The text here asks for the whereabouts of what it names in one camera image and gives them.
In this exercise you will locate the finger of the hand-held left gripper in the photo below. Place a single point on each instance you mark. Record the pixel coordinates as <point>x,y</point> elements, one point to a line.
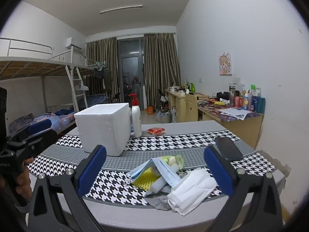
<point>39,127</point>
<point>43,140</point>

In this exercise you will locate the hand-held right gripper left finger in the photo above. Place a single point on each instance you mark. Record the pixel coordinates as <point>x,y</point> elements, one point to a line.
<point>93,169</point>

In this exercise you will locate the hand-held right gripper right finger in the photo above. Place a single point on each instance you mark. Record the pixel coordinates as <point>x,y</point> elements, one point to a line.
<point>217,169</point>

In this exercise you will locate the white foam box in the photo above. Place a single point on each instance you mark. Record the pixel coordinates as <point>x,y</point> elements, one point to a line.
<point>103,128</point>

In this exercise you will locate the yellow foam net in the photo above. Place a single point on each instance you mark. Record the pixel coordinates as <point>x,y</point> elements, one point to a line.
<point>144,180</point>

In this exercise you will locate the white foam tube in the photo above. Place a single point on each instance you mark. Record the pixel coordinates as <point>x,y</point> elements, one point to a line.
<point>159,183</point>

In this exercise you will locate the grey sock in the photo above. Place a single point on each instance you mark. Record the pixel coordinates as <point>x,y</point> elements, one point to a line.
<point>160,201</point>

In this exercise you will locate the person's left hand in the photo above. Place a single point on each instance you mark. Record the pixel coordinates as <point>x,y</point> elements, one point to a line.
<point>25,181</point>

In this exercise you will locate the blue patterned quilt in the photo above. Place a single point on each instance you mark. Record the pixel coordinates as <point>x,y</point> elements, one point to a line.
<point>55,120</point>

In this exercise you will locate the black smartphone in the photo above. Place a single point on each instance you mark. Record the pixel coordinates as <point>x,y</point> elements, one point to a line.
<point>228,148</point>

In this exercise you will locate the white face mask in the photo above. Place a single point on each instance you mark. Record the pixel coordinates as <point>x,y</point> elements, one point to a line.
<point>193,188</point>

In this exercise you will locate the pale green plastic bag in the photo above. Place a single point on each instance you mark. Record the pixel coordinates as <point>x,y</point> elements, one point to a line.
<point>178,160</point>

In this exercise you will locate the white bunk bed ladder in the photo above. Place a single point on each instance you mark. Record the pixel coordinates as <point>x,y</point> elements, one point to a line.
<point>72,90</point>

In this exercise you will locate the blue face mask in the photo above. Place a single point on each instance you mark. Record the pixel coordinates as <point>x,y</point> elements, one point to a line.
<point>166,171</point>

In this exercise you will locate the wooden desk with patterned mat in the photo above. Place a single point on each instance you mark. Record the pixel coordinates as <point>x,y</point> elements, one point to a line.
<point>251,130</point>

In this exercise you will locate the houndstooth tablecloth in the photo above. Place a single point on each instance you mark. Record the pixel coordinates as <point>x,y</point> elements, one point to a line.
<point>169,140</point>

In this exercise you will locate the printed papers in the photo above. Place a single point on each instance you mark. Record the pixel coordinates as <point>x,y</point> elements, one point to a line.
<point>235,112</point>

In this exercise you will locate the white metal bunk bed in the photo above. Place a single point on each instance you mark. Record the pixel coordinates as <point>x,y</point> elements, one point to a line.
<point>36,65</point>

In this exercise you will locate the bunk bed with blue mattress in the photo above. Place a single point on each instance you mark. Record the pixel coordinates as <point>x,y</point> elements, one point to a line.
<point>96,99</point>

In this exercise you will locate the white pump bottle red cap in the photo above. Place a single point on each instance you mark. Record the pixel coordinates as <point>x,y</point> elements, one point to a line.
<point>136,120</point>

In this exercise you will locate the yellow packet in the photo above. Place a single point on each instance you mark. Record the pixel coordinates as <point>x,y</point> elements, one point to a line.
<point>218,103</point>

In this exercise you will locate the wooden chair with smiley cutout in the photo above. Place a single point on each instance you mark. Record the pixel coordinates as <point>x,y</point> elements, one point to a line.
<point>190,106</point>

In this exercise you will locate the white carton with blue print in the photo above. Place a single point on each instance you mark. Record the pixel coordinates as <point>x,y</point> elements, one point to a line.
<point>174,114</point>

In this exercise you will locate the plain wooden desk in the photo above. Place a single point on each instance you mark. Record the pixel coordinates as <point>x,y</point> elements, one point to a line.
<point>179,108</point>

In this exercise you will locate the red snack packet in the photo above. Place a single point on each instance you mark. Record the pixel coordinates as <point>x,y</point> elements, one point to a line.
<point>156,131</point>

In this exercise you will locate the black pouch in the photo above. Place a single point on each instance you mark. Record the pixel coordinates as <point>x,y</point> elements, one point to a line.
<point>223,96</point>

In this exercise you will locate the white plastic bags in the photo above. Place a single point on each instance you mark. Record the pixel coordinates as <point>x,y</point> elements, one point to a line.
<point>164,117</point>

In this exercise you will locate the black folding chair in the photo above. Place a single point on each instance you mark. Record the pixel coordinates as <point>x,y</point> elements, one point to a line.
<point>117,98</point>

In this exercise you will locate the row of toiletry bottles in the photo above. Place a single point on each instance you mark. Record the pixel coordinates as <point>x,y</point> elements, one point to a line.
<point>259,104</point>

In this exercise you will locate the hanging dark clothes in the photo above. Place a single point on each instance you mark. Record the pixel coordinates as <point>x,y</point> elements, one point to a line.
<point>99,72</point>

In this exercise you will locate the white air conditioner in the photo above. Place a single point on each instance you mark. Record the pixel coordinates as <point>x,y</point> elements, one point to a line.
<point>73,43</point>

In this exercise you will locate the brown curtain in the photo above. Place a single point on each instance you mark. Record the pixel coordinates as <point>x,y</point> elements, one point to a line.
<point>101,53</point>
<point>160,65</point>

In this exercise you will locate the glass balcony door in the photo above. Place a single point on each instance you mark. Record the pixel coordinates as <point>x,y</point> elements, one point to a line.
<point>130,72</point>

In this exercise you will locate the ceiling tube light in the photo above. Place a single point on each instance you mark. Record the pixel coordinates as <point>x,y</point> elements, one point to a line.
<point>120,9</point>

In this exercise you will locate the white wall socket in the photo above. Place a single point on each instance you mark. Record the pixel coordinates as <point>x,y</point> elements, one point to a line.
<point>237,80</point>

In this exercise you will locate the cartoon wall poster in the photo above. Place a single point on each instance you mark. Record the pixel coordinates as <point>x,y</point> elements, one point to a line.
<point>225,64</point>

